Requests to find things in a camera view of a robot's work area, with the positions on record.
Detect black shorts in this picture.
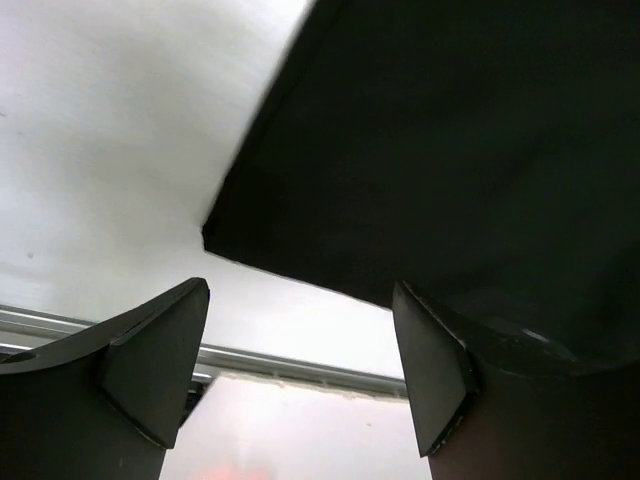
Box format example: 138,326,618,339
202,1,639,366

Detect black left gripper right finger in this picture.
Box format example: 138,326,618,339
392,282,639,479

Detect white front cover board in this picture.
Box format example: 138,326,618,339
161,375,431,480

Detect aluminium table frame rail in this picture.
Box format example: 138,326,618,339
1,305,407,399

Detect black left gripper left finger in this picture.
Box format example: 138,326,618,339
1,278,209,480

